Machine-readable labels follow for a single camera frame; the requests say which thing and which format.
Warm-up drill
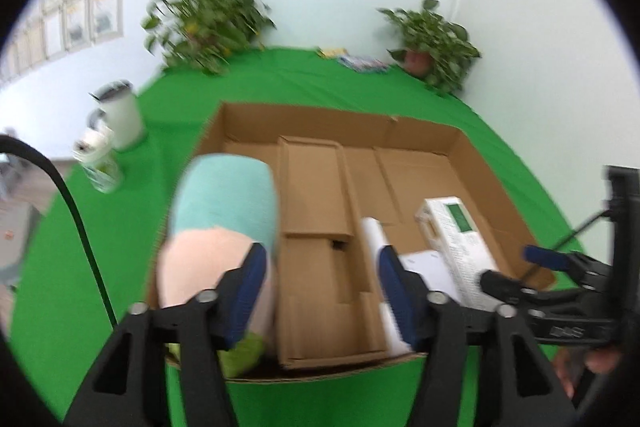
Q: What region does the white kettle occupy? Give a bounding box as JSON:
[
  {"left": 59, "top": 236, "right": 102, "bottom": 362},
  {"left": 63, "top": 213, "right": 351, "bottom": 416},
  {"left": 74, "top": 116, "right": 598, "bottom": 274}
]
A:
[{"left": 90, "top": 80, "right": 147, "bottom": 152}]

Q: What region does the plant in terracotta pot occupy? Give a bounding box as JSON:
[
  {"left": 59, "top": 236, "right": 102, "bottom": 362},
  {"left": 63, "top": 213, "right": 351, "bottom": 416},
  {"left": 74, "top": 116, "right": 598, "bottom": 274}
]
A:
[{"left": 377, "top": 0, "right": 482, "bottom": 95}]

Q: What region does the bushy potted plant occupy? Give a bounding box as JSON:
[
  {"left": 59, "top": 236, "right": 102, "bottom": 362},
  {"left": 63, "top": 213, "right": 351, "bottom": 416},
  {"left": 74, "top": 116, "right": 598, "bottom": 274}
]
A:
[{"left": 141, "top": 0, "right": 277, "bottom": 75}]

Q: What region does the pastel plush pillow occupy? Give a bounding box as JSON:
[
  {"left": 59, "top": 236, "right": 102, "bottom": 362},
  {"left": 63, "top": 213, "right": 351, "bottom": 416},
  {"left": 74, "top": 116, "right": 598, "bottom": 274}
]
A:
[{"left": 152, "top": 154, "right": 280, "bottom": 378}]

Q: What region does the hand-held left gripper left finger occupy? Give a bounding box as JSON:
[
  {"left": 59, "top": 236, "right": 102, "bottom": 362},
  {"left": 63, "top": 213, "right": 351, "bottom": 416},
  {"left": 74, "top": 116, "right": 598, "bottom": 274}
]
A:
[{"left": 65, "top": 242, "right": 268, "bottom": 427}]

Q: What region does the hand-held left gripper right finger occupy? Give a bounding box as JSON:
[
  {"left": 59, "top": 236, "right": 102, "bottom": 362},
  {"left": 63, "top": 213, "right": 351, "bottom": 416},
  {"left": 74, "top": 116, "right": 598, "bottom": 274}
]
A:
[{"left": 377, "top": 244, "right": 576, "bottom": 427}]

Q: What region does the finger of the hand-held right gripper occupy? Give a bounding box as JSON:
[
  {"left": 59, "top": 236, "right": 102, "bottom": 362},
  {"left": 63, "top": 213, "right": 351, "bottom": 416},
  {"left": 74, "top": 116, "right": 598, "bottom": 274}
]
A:
[
  {"left": 479, "top": 269, "right": 608, "bottom": 323},
  {"left": 523, "top": 244, "right": 613, "bottom": 280}
]

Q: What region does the person's right hand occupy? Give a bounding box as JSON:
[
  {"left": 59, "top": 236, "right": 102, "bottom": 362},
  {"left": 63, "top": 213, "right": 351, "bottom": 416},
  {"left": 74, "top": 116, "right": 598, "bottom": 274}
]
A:
[{"left": 552, "top": 344, "right": 623, "bottom": 400}]

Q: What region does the wall of framed certificates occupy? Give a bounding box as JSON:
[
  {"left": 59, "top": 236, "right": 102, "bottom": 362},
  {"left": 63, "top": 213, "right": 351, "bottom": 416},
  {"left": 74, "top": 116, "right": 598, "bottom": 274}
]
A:
[{"left": 0, "top": 0, "right": 128, "bottom": 82}]

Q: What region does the colourful flat packet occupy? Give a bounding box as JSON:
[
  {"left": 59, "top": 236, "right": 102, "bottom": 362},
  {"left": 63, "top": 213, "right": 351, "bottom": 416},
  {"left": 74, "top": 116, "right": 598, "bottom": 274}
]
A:
[{"left": 337, "top": 54, "right": 390, "bottom": 72}]

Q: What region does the large cardboard box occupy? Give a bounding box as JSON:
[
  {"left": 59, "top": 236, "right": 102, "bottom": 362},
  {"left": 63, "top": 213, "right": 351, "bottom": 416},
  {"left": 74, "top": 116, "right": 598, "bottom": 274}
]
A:
[{"left": 145, "top": 102, "right": 558, "bottom": 383}]

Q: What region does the white box green label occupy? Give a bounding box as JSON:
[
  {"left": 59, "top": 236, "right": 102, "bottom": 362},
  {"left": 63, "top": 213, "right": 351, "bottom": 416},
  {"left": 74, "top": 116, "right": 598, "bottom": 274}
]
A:
[{"left": 415, "top": 196, "right": 501, "bottom": 308}]

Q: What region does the green tablecloth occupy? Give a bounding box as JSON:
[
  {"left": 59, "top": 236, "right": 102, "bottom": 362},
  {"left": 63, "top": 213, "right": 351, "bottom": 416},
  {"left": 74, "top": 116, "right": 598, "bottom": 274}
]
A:
[{"left": 10, "top": 47, "right": 586, "bottom": 427}]

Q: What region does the black cable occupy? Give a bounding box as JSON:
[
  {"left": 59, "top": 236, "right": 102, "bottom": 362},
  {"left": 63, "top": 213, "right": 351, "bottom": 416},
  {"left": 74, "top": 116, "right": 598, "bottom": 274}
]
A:
[
  {"left": 0, "top": 134, "right": 120, "bottom": 328},
  {"left": 517, "top": 209, "right": 613, "bottom": 283}
]

